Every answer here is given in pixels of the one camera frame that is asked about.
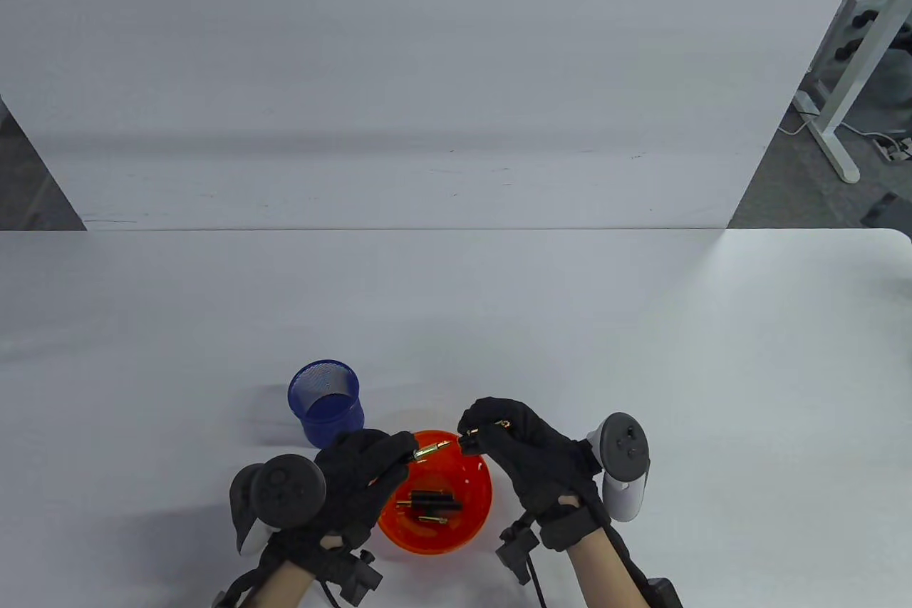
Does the person's left hand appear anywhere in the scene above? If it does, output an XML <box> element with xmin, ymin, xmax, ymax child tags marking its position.
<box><xmin>274</xmin><ymin>428</ymin><xmax>419</xmax><ymax>570</ymax></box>

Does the person's right hand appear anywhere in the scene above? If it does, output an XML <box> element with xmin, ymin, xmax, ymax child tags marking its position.
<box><xmin>457</xmin><ymin>397</ymin><xmax>612</xmax><ymax>552</ymax></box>

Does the pile of fountain pen components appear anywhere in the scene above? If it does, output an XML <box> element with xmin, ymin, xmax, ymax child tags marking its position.
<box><xmin>395</xmin><ymin>491</ymin><xmax>464</xmax><ymax>525</ymax></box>

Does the person's right forearm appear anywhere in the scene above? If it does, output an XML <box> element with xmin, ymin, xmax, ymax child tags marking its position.
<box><xmin>570</xmin><ymin>537</ymin><xmax>646</xmax><ymax>608</ymax></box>

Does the person's left forearm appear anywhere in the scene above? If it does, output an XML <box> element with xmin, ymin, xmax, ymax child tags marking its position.
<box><xmin>267</xmin><ymin>558</ymin><xmax>321</xmax><ymax>608</ymax></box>

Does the grey and white controller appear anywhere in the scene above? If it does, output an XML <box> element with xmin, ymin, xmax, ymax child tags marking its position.
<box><xmin>586</xmin><ymin>412</ymin><xmax>651</xmax><ymax>522</ymax></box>
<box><xmin>229</xmin><ymin>454</ymin><xmax>327</xmax><ymax>557</ymax></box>

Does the orange plastic bowl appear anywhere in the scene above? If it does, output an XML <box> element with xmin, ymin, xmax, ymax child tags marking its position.
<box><xmin>376</xmin><ymin>430</ymin><xmax>494</xmax><ymax>555</ymax></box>

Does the blue mesh pen holder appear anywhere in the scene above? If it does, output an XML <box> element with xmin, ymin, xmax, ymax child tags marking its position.
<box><xmin>288</xmin><ymin>361</ymin><xmax>366</xmax><ymax>448</ymax></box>

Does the white partition board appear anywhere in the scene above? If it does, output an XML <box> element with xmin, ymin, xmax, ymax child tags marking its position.
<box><xmin>0</xmin><ymin>0</ymin><xmax>884</xmax><ymax>231</ymax></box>

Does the black office chair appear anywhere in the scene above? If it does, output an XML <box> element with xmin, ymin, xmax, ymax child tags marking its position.
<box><xmin>835</xmin><ymin>8</ymin><xmax>884</xmax><ymax>61</ymax></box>

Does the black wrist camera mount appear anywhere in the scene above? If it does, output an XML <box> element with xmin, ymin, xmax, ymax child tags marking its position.
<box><xmin>497</xmin><ymin>522</ymin><xmax>541</xmax><ymax>584</ymax></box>
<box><xmin>335</xmin><ymin>550</ymin><xmax>383</xmax><ymax>603</ymax></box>

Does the black arm strap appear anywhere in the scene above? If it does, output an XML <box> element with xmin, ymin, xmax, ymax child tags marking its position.
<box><xmin>606</xmin><ymin>522</ymin><xmax>685</xmax><ymax>608</ymax></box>
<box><xmin>210</xmin><ymin>555</ymin><xmax>275</xmax><ymax>608</ymax></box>

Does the white desk frame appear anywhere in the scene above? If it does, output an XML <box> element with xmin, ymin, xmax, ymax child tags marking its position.
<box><xmin>794</xmin><ymin>0</ymin><xmax>912</xmax><ymax>183</ymax></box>

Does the white floor cable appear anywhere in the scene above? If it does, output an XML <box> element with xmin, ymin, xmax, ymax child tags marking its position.
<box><xmin>777</xmin><ymin>116</ymin><xmax>912</xmax><ymax>145</ymax></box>

